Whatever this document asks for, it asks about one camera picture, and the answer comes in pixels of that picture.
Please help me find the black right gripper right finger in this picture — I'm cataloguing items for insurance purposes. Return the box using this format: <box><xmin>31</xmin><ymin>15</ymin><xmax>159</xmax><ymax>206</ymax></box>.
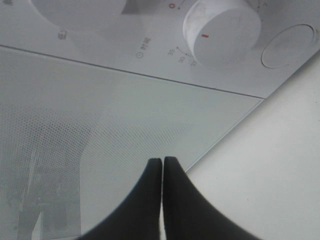
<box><xmin>163</xmin><ymin>156</ymin><xmax>258</xmax><ymax>240</ymax></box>

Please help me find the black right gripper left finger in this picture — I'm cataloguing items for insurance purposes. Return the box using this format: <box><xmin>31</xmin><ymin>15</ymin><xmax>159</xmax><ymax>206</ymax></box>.
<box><xmin>80</xmin><ymin>158</ymin><xmax>163</xmax><ymax>240</ymax></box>

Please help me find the white microwave door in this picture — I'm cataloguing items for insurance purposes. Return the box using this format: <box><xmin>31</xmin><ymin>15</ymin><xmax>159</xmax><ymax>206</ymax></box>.
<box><xmin>0</xmin><ymin>47</ymin><xmax>262</xmax><ymax>240</ymax></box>

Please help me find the round door release button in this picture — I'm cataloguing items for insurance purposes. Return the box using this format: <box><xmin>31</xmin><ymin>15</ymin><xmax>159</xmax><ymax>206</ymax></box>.
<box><xmin>261</xmin><ymin>24</ymin><xmax>315</xmax><ymax>69</ymax></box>

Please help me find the white microwave oven body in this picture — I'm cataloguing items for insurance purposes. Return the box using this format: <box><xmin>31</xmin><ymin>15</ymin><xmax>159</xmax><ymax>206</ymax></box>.
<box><xmin>0</xmin><ymin>0</ymin><xmax>320</xmax><ymax>98</ymax></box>

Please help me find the lower white timer knob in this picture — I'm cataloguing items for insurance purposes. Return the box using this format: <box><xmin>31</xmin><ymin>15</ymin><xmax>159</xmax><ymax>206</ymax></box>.
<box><xmin>182</xmin><ymin>0</ymin><xmax>262</xmax><ymax>67</ymax></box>

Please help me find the upper white power knob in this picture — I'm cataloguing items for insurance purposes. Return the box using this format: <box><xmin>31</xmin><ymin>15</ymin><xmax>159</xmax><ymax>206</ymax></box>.
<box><xmin>31</xmin><ymin>0</ymin><xmax>127</xmax><ymax>32</ymax></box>

